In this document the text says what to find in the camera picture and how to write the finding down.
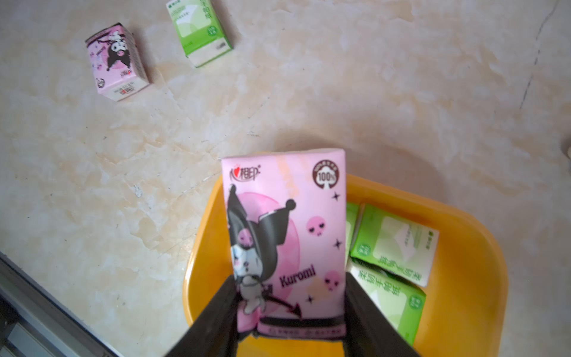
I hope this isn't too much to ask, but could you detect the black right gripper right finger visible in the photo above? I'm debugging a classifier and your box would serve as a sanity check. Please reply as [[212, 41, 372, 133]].
[[344, 272, 419, 357]]

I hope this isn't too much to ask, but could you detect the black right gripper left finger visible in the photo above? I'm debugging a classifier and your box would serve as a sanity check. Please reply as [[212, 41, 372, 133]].
[[166, 276, 238, 357]]

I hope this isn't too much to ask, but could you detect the green tissue pack front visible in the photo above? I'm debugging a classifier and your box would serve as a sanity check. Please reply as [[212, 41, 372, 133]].
[[346, 258, 426, 345]]

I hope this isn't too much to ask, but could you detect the green tissue pack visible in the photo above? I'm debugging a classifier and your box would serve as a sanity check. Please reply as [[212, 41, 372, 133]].
[[349, 204, 440, 287], [166, 0, 233, 68], [346, 258, 426, 345]]

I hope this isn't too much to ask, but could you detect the yellow plastic storage tray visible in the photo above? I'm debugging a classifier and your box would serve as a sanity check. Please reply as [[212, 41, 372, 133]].
[[182, 175, 509, 356]]

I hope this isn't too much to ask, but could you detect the green tissue pack tray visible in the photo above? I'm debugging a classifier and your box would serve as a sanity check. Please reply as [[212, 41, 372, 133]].
[[345, 202, 360, 263]]

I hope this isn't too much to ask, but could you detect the pink cartoon tissue pack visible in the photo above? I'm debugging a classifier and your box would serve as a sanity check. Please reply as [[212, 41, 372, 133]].
[[85, 22, 150, 102], [222, 148, 346, 341]]

